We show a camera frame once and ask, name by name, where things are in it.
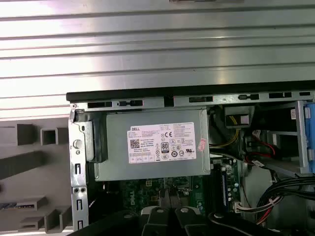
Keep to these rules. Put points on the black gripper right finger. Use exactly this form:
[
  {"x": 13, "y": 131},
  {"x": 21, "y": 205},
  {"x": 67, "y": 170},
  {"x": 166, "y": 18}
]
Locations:
[{"x": 187, "y": 221}]

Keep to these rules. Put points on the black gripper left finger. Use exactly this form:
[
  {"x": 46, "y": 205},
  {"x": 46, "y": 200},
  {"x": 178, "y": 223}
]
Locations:
[{"x": 155, "y": 221}]

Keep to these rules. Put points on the green motherboard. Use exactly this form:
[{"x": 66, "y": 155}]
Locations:
[{"x": 197, "y": 196}]

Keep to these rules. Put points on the grey power supply unit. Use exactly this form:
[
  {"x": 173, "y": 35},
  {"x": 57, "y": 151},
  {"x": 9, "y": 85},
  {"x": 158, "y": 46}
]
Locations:
[{"x": 118, "y": 147}]

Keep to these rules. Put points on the black PC case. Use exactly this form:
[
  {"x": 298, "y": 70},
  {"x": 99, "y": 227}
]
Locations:
[{"x": 123, "y": 92}]

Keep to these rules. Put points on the grey metal drive cage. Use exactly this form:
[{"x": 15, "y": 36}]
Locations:
[{"x": 300, "y": 137}]

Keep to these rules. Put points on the grey parts rack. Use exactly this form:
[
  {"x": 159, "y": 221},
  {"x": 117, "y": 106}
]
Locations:
[{"x": 22, "y": 161}]

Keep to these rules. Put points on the blue disk carrier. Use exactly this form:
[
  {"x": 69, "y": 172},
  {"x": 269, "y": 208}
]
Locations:
[{"x": 310, "y": 137}]

